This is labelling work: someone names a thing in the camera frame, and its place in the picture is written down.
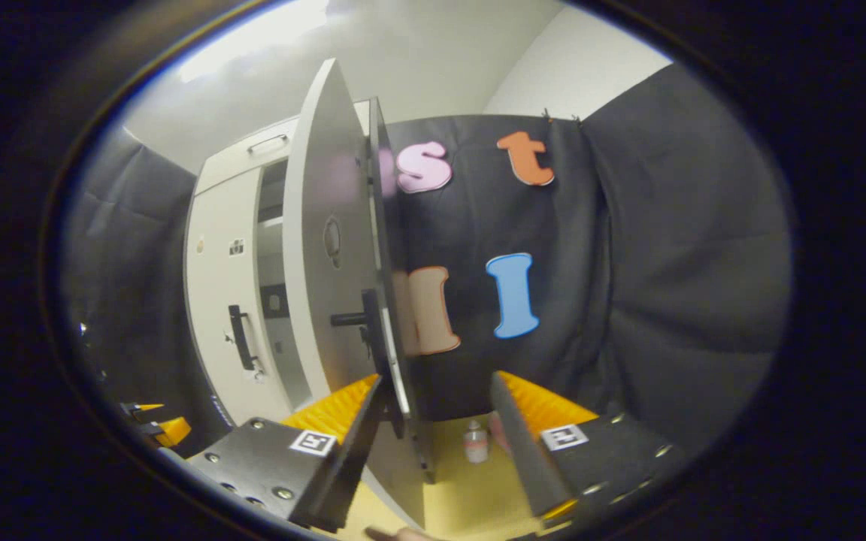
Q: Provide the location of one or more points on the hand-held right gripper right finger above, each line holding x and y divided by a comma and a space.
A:
523, 451

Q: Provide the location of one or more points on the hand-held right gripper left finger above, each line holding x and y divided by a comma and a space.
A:
350, 466

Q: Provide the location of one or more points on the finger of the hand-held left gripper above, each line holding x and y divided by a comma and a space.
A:
140, 409
174, 432

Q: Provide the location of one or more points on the grey shoe cabinet door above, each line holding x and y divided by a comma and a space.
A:
215, 300
313, 263

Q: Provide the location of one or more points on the grey cabinet drawer front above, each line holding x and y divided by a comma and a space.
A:
237, 161

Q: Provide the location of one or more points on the watermelon slice toy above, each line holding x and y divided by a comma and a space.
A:
498, 432

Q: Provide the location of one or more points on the small pink white bottle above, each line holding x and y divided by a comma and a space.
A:
476, 445

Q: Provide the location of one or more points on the blue white book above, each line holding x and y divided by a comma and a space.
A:
221, 412

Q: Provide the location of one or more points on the black backdrop cloth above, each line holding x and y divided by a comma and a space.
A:
666, 263

